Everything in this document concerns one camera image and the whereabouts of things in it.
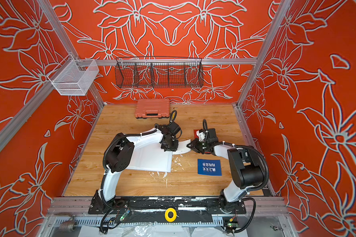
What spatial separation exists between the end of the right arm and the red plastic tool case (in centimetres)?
33

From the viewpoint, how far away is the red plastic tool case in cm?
109

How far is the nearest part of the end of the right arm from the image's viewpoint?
71cm
